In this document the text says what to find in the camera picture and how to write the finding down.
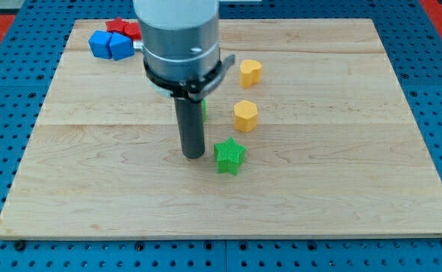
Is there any green star block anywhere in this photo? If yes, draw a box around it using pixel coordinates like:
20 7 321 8
214 137 246 175

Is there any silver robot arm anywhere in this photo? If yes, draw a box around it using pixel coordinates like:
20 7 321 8
133 0 221 98

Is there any yellow hexagon block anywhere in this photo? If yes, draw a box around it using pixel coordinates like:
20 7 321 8
233 100 258 132

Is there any red star block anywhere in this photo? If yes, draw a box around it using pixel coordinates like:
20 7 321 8
105 17 128 35

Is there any green block behind pusher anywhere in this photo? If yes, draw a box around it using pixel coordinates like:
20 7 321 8
202 99 208 122

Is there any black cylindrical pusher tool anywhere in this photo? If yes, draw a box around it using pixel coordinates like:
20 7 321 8
174 99 205 159

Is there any yellow heart block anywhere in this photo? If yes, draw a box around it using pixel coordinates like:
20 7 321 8
240 59 263 88

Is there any wooden board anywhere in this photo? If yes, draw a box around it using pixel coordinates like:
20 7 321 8
0 19 442 240

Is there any blue block right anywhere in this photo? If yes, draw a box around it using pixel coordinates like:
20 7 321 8
109 32 134 60

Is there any blue cube block left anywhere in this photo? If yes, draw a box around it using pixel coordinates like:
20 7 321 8
88 30 113 59

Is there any black clamp ring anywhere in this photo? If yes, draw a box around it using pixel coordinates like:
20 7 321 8
142 54 236 103

